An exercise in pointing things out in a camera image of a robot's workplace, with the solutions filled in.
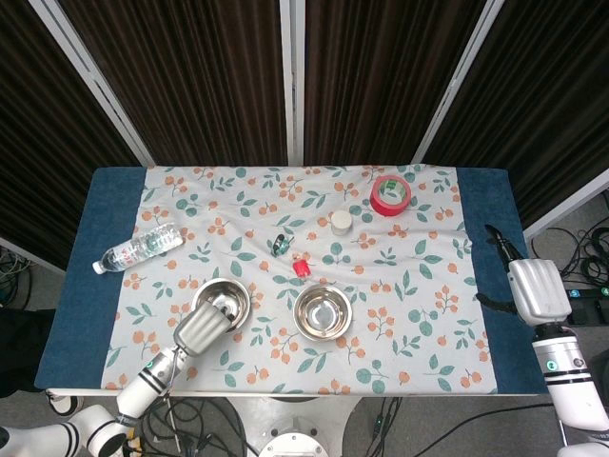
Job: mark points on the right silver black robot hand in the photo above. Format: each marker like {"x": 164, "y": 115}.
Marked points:
{"x": 540, "y": 290}

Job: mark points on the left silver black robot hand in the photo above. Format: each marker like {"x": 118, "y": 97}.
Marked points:
{"x": 200, "y": 328}

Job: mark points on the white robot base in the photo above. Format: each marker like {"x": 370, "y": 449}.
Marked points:
{"x": 290, "y": 419}

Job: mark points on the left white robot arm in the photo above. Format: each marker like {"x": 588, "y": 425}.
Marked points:
{"x": 138, "y": 395}

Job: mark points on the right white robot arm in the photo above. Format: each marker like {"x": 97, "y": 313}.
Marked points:
{"x": 568, "y": 395}

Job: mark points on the clear plastic water bottle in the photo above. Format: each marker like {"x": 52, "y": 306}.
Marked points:
{"x": 143, "y": 247}

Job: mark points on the small green black toy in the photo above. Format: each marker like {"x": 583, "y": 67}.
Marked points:
{"x": 280, "y": 245}

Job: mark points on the small red toy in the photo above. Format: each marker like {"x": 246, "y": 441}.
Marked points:
{"x": 301, "y": 268}

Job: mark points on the black white crumpled glove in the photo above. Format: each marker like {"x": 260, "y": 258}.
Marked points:
{"x": 134, "y": 442}

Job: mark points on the floral print tablecloth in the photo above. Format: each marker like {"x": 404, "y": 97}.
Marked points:
{"x": 266, "y": 209}

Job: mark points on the blue table mat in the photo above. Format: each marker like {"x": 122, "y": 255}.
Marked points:
{"x": 111, "y": 204}

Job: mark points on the white black sneaker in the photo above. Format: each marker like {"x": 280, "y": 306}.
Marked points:
{"x": 62, "y": 404}

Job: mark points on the small white round jar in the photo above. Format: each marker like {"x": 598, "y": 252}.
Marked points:
{"x": 341, "y": 221}

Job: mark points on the red tape roll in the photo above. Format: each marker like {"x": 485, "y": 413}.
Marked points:
{"x": 383, "y": 204}

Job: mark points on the dark folding screen panel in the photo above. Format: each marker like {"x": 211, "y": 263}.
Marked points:
{"x": 547, "y": 95}
{"x": 380, "y": 71}
{"x": 190, "y": 71}
{"x": 47, "y": 119}

